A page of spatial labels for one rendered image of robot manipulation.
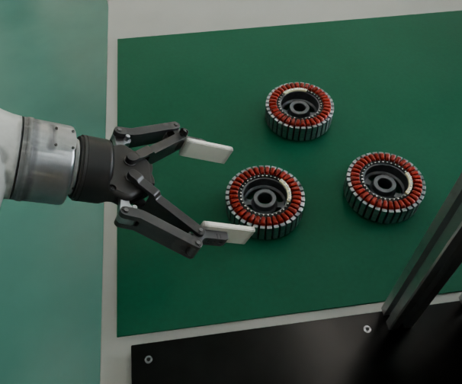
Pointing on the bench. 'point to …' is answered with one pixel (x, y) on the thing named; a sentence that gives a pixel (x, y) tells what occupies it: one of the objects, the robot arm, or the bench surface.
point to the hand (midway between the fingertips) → (231, 192)
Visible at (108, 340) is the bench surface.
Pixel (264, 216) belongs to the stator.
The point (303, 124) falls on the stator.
